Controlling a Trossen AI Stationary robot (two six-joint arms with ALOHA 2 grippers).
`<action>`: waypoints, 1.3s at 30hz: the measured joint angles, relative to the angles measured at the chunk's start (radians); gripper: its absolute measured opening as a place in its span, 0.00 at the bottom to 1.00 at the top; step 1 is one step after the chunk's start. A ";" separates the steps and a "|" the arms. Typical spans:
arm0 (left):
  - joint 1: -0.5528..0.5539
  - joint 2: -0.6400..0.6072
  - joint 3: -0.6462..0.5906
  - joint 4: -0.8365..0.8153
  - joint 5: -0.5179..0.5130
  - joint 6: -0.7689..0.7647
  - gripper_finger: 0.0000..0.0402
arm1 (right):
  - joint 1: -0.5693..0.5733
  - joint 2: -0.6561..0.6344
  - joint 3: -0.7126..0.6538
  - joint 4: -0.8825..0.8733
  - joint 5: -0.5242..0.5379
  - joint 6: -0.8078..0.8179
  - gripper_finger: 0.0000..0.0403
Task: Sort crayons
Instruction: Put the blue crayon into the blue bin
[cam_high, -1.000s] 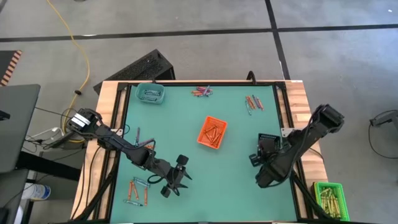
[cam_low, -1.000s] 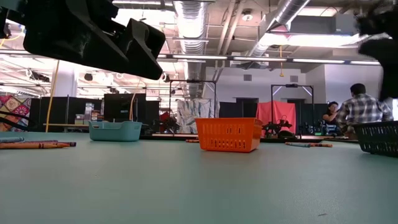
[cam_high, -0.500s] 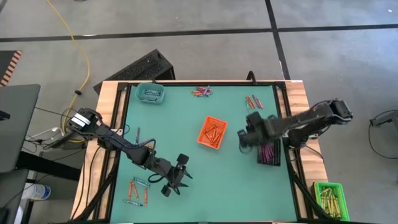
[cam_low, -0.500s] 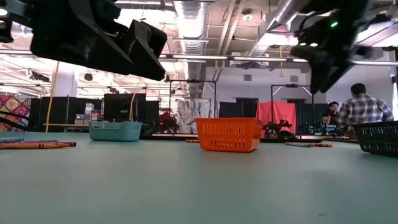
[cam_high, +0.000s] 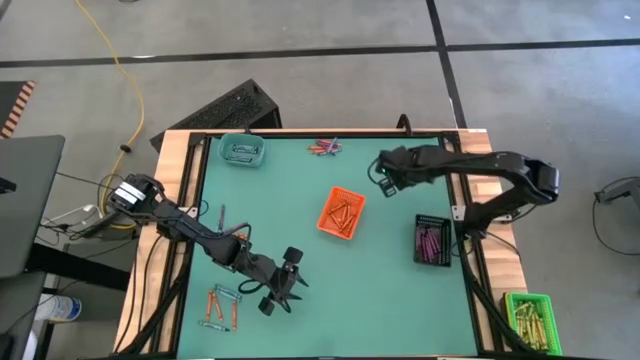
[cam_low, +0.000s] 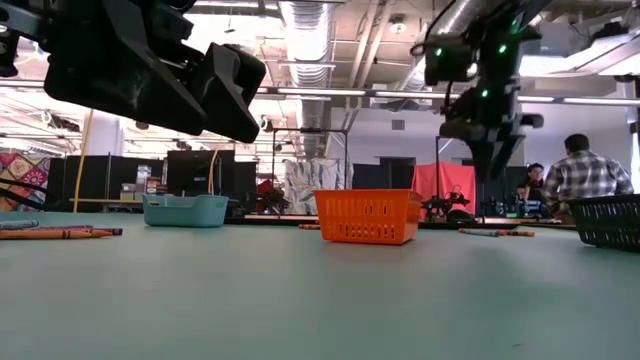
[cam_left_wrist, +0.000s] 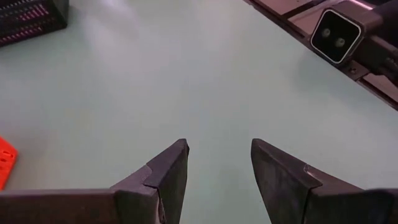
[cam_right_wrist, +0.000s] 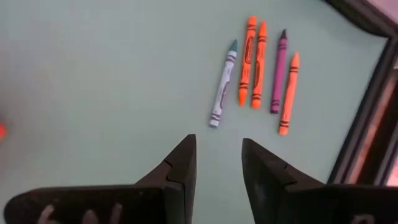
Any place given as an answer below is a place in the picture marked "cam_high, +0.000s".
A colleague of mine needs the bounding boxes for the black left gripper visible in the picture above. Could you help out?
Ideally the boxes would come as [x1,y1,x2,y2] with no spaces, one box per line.
[257,246,310,317]

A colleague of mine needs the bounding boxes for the black plastic basket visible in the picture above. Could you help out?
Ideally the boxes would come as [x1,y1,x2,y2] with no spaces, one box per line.
[413,214,453,268]

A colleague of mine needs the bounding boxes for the orange plastic basket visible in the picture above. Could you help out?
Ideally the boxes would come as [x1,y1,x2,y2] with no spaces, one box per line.
[316,185,367,241]

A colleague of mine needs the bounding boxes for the green table mat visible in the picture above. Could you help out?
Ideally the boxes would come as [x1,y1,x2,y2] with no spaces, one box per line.
[177,135,480,359]

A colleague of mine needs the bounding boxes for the teal plastic bin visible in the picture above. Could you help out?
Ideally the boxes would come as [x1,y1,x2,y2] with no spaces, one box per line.
[217,132,266,169]

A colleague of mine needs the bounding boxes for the green plastic basket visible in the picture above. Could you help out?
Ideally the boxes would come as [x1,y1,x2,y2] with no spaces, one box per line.
[503,291,563,356]

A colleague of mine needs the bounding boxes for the black perforated metal case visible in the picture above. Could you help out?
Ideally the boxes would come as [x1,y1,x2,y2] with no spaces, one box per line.
[149,78,284,153]

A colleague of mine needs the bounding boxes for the grey metal stand foot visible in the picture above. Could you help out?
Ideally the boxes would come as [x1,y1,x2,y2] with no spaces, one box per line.
[593,177,640,204]

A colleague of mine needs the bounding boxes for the white blue plastic bottle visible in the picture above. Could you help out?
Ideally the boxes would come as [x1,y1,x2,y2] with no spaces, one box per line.
[37,293,84,324]

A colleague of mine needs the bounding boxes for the grey desk top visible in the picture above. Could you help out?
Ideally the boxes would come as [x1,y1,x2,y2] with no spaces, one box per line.
[0,134,66,279]

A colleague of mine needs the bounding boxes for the black mat orange striped edge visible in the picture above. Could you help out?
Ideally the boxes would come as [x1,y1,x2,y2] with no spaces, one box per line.
[0,79,37,140]

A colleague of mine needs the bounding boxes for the black table edge frame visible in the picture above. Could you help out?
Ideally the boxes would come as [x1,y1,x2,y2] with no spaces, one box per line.
[113,129,539,360]

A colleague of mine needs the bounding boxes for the yellow cable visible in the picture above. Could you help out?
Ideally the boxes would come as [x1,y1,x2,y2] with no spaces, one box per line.
[73,0,146,232]

